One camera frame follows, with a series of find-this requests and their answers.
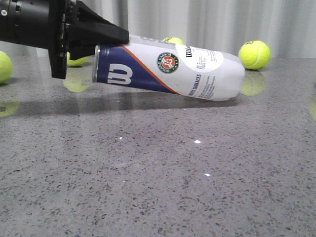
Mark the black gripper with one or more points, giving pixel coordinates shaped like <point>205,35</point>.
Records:
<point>89,29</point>

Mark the white blue tennis ball can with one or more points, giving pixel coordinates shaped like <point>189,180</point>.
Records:
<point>158,65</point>

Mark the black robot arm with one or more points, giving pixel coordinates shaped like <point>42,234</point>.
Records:
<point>26,22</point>

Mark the tennis ball Roland Garros print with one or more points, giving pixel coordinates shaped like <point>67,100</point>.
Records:
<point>75,63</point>

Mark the tennis ball Wilson 3 print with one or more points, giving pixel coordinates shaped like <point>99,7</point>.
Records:
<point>6,67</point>

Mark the tennis ball middle back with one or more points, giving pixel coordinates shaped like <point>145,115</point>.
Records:
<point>175,40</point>

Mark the tennis ball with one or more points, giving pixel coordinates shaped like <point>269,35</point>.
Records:
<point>254,54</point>
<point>175,40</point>

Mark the tennis ball right back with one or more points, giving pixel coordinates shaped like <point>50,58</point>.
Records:
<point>254,54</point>

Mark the white pleated curtain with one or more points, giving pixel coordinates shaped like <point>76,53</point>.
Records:
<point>288,27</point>

